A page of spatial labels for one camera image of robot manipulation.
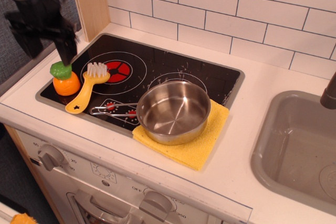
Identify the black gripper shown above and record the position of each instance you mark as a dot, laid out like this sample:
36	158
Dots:
42	19

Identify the orange bottle with green cap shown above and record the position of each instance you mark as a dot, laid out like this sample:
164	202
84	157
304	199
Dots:
65	81

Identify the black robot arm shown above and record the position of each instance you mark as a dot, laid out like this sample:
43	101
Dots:
42	19

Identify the yellow dish brush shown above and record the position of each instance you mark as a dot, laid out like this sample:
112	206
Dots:
97	73

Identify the black toy stovetop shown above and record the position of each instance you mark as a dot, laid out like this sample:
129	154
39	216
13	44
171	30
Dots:
135	68

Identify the grey left oven knob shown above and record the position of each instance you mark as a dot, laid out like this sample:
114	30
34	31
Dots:
50	157

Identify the grey oven knob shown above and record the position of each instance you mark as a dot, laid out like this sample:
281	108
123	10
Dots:
50	157
156	205

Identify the stainless steel pot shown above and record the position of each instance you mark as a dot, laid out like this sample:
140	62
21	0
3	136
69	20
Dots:
171	113

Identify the orange object at corner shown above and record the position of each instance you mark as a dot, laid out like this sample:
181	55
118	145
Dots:
23	219

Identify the yellow cloth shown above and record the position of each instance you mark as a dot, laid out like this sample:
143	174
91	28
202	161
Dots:
195	153

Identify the grey right oven knob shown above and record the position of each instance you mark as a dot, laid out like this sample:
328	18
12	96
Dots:
156	205

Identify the grey sink basin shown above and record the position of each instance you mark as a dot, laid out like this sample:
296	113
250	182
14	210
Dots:
294	155

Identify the grey faucet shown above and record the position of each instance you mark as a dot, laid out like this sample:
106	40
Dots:
328	98

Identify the wooden side post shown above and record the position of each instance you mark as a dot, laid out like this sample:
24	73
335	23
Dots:
94	17

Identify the oven door handle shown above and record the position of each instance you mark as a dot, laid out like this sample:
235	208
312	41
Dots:
110	210

